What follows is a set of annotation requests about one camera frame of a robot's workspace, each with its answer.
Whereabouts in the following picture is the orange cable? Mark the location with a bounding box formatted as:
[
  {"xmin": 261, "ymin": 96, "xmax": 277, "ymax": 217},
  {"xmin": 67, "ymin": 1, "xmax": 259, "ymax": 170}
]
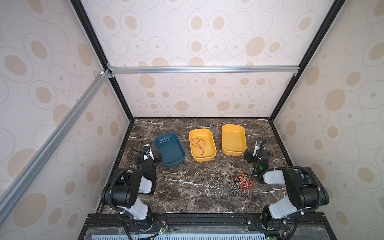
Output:
[{"xmin": 233, "ymin": 171, "xmax": 255, "ymax": 193}]

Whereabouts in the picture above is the white cable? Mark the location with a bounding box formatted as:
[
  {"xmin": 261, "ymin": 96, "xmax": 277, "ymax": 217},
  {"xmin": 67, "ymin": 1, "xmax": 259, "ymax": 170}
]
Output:
[{"xmin": 229, "ymin": 176, "xmax": 253, "ymax": 194}]

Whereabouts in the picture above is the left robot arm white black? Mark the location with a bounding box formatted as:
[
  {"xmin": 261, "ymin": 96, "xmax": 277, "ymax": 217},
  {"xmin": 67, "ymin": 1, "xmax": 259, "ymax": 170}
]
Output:
[{"xmin": 101, "ymin": 159, "xmax": 157, "ymax": 221}]

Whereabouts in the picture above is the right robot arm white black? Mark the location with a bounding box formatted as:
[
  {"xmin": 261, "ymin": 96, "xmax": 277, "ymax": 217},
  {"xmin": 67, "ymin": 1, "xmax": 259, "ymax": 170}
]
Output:
[{"xmin": 244, "ymin": 148, "xmax": 330, "ymax": 227}]

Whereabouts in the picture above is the teal plastic bin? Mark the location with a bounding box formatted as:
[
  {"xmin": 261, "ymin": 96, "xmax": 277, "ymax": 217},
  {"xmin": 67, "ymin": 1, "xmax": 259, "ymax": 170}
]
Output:
[{"xmin": 154, "ymin": 133, "xmax": 186, "ymax": 168}]

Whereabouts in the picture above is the right yellow plastic bin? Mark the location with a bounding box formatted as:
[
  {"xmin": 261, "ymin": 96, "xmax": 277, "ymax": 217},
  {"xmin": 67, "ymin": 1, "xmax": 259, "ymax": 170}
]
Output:
[{"xmin": 222, "ymin": 124, "xmax": 247, "ymax": 157}]

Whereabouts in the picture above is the yellow plastic bin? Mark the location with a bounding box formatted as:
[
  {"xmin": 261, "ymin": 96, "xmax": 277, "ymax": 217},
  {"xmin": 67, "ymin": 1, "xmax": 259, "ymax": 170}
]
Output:
[
  {"xmin": 222, "ymin": 124, "xmax": 247, "ymax": 157},
  {"xmin": 189, "ymin": 129, "xmax": 217, "ymax": 163}
]

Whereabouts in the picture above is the middle yellow plastic bin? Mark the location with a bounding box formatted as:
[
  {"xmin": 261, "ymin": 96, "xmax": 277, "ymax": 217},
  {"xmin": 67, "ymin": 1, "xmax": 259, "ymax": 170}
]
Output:
[{"xmin": 189, "ymin": 129, "xmax": 217, "ymax": 163}]

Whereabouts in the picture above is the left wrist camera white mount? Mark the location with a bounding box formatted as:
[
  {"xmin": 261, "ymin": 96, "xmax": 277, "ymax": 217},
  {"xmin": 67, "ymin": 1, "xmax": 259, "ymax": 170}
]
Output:
[{"xmin": 143, "ymin": 144, "xmax": 155, "ymax": 161}]

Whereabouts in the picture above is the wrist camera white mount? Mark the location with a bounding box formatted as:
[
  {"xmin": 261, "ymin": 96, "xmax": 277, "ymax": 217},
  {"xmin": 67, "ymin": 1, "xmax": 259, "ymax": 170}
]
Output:
[
  {"xmin": 253, "ymin": 141, "xmax": 262, "ymax": 156},
  {"xmin": 143, "ymin": 144, "xmax": 155, "ymax": 161}
]

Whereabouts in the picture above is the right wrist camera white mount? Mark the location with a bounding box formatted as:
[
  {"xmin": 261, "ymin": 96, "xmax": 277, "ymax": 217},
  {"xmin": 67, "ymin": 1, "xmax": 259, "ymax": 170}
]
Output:
[{"xmin": 253, "ymin": 141, "xmax": 262, "ymax": 156}]

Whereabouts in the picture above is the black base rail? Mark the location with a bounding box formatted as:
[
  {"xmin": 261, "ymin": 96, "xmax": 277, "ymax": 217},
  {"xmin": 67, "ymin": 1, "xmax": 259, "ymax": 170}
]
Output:
[{"xmin": 78, "ymin": 213, "xmax": 336, "ymax": 240}]

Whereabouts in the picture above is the horizontal aluminium frame bar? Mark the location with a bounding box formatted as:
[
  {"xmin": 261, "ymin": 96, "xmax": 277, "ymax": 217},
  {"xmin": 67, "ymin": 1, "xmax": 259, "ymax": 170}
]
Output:
[{"xmin": 110, "ymin": 66, "xmax": 300, "ymax": 75}]

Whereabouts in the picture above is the left aluminium frame bar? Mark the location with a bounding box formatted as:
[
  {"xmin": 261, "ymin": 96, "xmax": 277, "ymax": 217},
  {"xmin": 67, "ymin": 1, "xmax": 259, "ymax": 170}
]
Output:
[{"xmin": 1, "ymin": 70, "xmax": 112, "ymax": 224}]

